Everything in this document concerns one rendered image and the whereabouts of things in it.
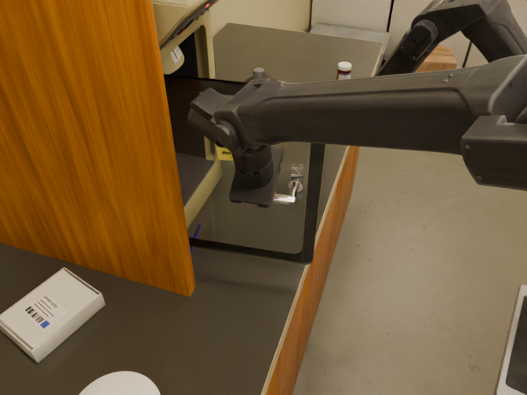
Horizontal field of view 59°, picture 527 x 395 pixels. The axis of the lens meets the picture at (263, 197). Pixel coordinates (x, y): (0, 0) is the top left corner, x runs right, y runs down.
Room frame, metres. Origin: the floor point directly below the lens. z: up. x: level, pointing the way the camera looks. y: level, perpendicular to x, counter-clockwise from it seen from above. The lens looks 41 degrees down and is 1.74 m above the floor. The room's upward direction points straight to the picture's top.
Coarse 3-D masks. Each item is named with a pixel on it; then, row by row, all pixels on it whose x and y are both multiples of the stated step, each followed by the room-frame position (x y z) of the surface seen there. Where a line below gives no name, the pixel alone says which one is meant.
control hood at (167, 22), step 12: (156, 0) 0.68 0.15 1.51; (168, 0) 0.68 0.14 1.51; (180, 0) 0.68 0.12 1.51; (192, 0) 0.68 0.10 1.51; (204, 0) 0.72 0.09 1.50; (216, 0) 0.93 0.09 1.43; (156, 12) 0.68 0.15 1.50; (168, 12) 0.67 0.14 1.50; (180, 12) 0.67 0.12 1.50; (192, 12) 0.70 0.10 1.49; (156, 24) 0.68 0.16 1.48; (168, 24) 0.67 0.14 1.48; (180, 24) 0.70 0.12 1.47; (168, 36) 0.68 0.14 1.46
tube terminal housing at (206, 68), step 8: (200, 16) 0.95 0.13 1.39; (208, 16) 0.99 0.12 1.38; (192, 24) 0.92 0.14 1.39; (200, 24) 0.95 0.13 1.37; (208, 24) 0.98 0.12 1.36; (184, 32) 0.88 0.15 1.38; (192, 32) 0.91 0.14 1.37; (200, 32) 1.01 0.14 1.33; (208, 32) 0.98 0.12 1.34; (176, 40) 0.85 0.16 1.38; (200, 40) 1.00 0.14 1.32; (208, 40) 0.98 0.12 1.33; (168, 48) 0.82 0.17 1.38; (200, 48) 1.00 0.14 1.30; (208, 48) 0.98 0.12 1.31; (200, 56) 1.00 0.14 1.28; (208, 56) 0.97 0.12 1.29; (200, 64) 0.99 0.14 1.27; (208, 64) 0.97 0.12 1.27; (200, 72) 0.99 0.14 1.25; (208, 72) 1.01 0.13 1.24
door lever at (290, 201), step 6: (294, 180) 0.64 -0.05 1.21; (294, 186) 0.64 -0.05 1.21; (300, 186) 0.64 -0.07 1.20; (294, 192) 0.62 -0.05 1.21; (276, 198) 0.60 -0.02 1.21; (282, 198) 0.60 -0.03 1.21; (288, 198) 0.60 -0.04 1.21; (294, 198) 0.60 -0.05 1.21; (276, 204) 0.60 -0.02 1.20; (282, 204) 0.60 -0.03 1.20; (288, 204) 0.59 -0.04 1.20; (294, 204) 0.59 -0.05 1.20
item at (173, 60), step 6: (168, 54) 0.86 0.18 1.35; (174, 54) 0.88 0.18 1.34; (180, 54) 0.90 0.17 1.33; (162, 60) 0.85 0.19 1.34; (168, 60) 0.86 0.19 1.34; (174, 60) 0.87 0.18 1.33; (180, 60) 0.89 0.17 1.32; (162, 66) 0.84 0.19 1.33; (168, 66) 0.85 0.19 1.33; (174, 66) 0.86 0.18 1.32; (180, 66) 0.88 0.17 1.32; (168, 72) 0.84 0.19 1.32
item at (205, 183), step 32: (192, 96) 0.68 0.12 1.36; (192, 128) 0.68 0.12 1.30; (192, 160) 0.68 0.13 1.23; (224, 160) 0.67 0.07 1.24; (288, 160) 0.65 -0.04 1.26; (320, 160) 0.63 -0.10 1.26; (192, 192) 0.69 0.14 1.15; (224, 192) 0.67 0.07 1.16; (288, 192) 0.65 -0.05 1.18; (320, 192) 0.63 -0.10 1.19; (192, 224) 0.69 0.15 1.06; (224, 224) 0.67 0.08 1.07; (256, 224) 0.66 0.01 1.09; (288, 224) 0.64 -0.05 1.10; (256, 256) 0.66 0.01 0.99; (288, 256) 0.64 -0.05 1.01
